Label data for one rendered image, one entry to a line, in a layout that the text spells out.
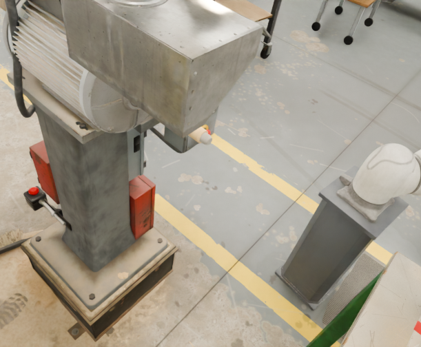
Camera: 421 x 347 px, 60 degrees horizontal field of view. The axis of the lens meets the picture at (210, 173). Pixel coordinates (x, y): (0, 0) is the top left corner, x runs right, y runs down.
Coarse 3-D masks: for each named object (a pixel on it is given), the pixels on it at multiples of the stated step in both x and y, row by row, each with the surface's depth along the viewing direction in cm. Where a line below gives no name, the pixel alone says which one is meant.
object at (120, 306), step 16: (32, 256) 162; (160, 272) 181; (128, 288) 160; (144, 288) 177; (64, 304) 173; (112, 304) 155; (128, 304) 173; (80, 320) 168; (96, 320) 150; (112, 320) 168; (96, 336) 164
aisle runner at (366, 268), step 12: (360, 264) 212; (372, 264) 213; (348, 276) 206; (360, 276) 207; (372, 276) 208; (348, 288) 201; (360, 288) 202; (336, 300) 195; (348, 300) 196; (336, 312) 190; (324, 324) 185
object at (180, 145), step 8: (216, 112) 123; (208, 120) 122; (152, 128) 127; (208, 128) 125; (160, 136) 128; (168, 136) 123; (176, 136) 120; (168, 144) 129; (176, 144) 122; (184, 144) 120; (192, 144) 123; (184, 152) 123
